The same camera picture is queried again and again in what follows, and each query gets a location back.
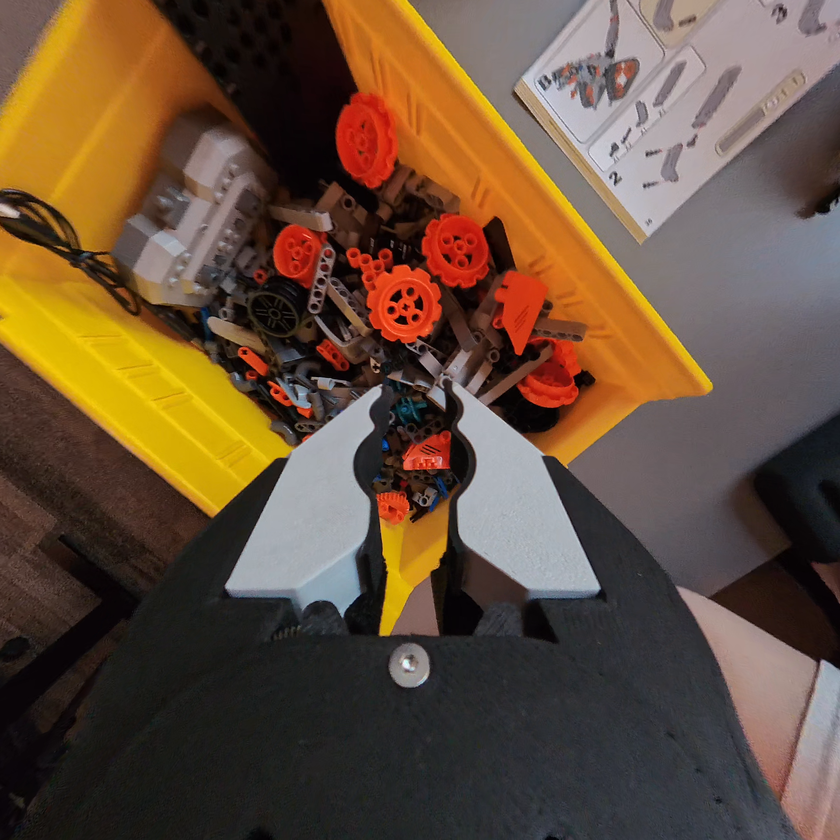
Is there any black perforated plate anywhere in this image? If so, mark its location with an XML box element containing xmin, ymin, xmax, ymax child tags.
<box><xmin>154</xmin><ymin>0</ymin><xmax>358</xmax><ymax>191</ymax></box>

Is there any orange curved panel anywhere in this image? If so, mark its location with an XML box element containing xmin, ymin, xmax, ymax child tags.
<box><xmin>402</xmin><ymin>430</ymin><xmax>454</xmax><ymax>473</ymax></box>

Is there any assembly instruction booklet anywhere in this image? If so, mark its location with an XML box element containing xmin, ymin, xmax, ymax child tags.
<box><xmin>514</xmin><ymin>0</ymin><xmax>840</xmax><ymax>245</ymax></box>

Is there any orange gear wheel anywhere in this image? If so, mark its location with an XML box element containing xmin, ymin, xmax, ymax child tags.
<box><xmin>335</xmin><ymin>92</ymin><xmax>399</xmax><ymax>190</ymax></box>
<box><xmin>421</xmin><ymin>213</ymin><xmax>492</xmax><ymax>290</ymax></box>
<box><xmin>515</xmin><ymin>338</ymin><xmax>584</xmax><ymax>409</ymax></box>
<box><xmin>366</xmin><ymin>266</ymin><xmax>442</xmax><ymax>345</ymax></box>
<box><xmin>272</xmin><ymin>224</ymin><xmax>327</xmax><ymax>288</ymax></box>

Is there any black cable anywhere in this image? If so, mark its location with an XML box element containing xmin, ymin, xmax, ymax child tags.
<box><xmin>0</xmin><ymin>188</ymin><xmax>142</xmax><ymax>316</ymax></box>

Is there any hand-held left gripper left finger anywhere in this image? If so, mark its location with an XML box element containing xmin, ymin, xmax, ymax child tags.
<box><xmin>225</xmin><ymin>384</ymin><xmax>393</xmax><ymax>634</ymax></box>

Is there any pile of building pieces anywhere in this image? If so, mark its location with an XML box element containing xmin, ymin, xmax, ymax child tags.
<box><xmin>197</xmin><ymin>164</ymin><xmax>598</xmax><ymax>526</ymax></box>

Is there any black perforated block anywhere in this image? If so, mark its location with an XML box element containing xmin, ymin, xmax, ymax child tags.
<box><xmin>753</xmin><ymin>445</ymin><xmax>840</xmax><ymax>568</ymax></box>

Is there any grey desk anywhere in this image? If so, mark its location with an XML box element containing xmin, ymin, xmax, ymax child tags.
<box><xmin>0</xmin><ymin>0</ymin><xmax>840</xmax><ymax>598</ymax></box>

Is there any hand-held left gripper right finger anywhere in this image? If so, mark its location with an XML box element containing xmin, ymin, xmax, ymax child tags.
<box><xmin>430</xmin><ymin>377</ymin><xmax>601</xmax><ymax>637</ymax></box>

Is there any person's leg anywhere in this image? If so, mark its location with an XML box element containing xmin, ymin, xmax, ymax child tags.
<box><xmin>679</xmin><ymin>586</ymin><xmax>840</xmax><ymax>824</ymax></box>

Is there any orange wedge panel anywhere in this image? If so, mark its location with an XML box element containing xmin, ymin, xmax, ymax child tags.
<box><xmin>492</xmin><ymin>270</ymin><xmax>550</xmax><ymax>357</ymax></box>

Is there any yellow plastic bin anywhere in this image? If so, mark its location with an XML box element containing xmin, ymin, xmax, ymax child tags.
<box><xmin>0</xmin><ymin>0</ymin><xmax>714</xmax><ymax>637</ymax></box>

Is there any black spoked wheel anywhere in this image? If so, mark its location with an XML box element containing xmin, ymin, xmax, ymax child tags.
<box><xmin>246</xmin><ymin>279</ymin><xmax>309</xmax><ymax>339</ymax></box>

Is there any grey motor block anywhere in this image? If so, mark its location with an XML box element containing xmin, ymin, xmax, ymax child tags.
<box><xmin>112</xmin><ymin>108</ymin><xmax>277</xmax><ymax>309</ymax></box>

